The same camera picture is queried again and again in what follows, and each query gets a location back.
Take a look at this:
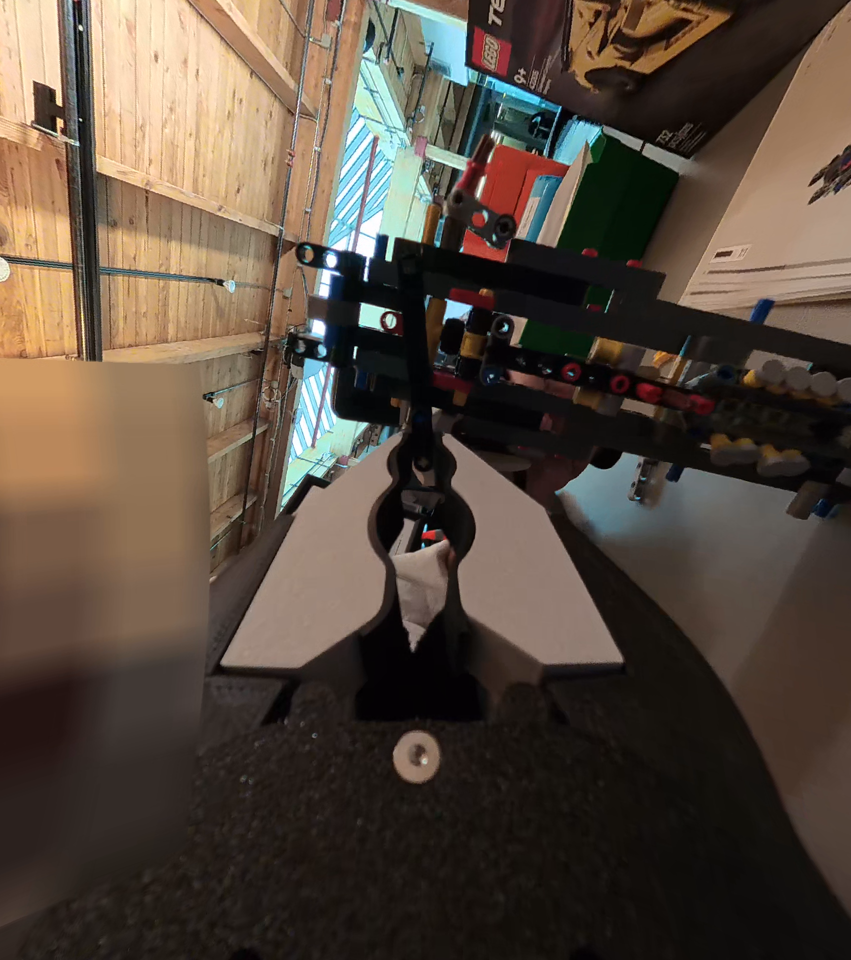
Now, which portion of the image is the blue rolled bag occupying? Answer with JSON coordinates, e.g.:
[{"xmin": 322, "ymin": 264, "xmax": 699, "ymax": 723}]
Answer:
[{"xmin": 519, "ymin": 174, "xmax": 569, "ymax": 245}]

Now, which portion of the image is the white sheet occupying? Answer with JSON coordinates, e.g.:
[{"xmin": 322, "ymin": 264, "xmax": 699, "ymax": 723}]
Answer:
[{"xmin": 538, "ymin": 141, "xmax": 593, "ymax": 249}]

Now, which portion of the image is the green storage bin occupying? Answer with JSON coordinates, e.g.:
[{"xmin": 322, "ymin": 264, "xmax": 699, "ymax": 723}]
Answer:
[{"xmin": 523, "ymin": 127, "xmax": 680, "ymax": 361}]

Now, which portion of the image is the person's left hand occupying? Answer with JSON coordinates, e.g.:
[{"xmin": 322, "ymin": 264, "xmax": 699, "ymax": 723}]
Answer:
[{"xmin": 526, "ymin": 451, "xmax": 596, "ymax": 516}]

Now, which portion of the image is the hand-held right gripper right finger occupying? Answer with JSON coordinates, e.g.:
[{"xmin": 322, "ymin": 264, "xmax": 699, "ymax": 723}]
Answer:
[{"xmin": 436, "ymin": 433, "xmax": 627, "ymax": 697}]

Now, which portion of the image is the lego set box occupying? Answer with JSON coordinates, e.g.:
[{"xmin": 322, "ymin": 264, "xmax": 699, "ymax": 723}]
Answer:
[{"xmin": 465, "ymin": 0, "xmax": 850, "ymax": 160}]

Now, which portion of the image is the red felt bag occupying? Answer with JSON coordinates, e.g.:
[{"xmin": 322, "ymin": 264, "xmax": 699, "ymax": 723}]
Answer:
[{"xmin": 463, "ymin": 144, "xmax": 569, "ymax": 241}]

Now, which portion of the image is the lego instruction booklet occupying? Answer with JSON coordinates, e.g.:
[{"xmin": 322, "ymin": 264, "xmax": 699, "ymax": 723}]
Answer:
[{"xmin": 676, "ymin": 0, "xmax": 851, "ymax": 310}]

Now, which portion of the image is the black thin lego beam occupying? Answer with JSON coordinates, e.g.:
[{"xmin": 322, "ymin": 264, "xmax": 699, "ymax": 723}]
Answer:
[{"xmin": 397, "ymin": 255, "xmax": 443, "ymax": 475}]

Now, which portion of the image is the lego chassis assembly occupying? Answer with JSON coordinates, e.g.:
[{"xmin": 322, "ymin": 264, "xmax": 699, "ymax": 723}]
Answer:
[{"xmin": 286, "ymin": 135, "xmax": 851, "ymax": 522}]

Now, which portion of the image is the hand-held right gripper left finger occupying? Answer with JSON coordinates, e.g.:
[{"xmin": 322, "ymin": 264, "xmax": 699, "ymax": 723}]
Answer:
[{"xmin": 220, "ymin": 433, "xmax": 404, "ymax": 704}]

